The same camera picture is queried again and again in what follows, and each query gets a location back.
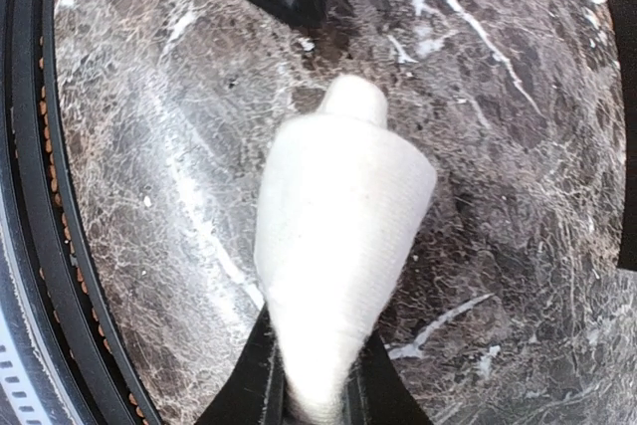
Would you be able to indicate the beige brown striped sock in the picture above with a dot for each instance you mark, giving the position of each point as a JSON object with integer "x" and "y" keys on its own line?
{"x": 340, "y": 203}

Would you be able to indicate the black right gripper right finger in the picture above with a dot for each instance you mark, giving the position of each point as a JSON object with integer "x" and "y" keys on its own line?
{"x": 374, "y": 393}

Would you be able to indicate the black front frame rail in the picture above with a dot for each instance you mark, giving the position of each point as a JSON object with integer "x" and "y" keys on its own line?
{"x": 53, "y": 308}

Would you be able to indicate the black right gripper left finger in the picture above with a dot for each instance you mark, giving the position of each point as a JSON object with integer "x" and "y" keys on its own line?
{"x": 254, "y": 394}

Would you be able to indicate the white slotted cable duct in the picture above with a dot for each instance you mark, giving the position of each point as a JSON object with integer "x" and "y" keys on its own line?
{"x": 13, "y": 384}

